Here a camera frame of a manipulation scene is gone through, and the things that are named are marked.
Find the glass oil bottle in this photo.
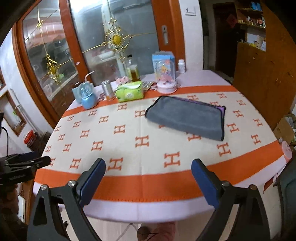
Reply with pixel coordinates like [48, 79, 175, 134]
[126, 54, 140, 82]

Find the wooden cabinet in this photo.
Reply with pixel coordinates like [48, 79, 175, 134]
[233, 1, 295, 129]

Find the wooden glass sliding door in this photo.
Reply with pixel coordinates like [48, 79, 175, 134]
[12, 1, 185, 126]

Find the purple and grey towel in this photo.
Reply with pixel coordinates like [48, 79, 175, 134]
[145, 95, 226, 141]

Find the pink glass dome music box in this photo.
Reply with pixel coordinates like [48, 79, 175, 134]
[155, 58, 178, 94]

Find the blister pill pack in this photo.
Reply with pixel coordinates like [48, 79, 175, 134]
[142, 81, 154, 92]

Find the silver metal tin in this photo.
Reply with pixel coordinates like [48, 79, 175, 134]
[101, 80, 115, 100]

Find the blue cartoon box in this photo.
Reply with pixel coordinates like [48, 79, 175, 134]
[152, 51, 176, 80]

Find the cardboard box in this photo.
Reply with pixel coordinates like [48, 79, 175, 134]
[273, 113, 295, 144]

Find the green tissue pack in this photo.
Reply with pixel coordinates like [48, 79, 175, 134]
[115, 81, 144, 102]

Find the pink flower ornament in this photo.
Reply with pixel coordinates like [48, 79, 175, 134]
[115, 76, 130, 85]

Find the blue ceramic pot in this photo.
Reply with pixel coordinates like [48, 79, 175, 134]
[78, 82, 98, 109]

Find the white pill bottle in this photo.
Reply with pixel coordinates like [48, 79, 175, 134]
[178, 59, 186, 74]

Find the orange H-pattern tablecloth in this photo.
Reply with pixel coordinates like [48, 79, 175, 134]
[33, 70, 286, 222]

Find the pink plastic stool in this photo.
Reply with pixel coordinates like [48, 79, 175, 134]
[281, 141, 292, 163]

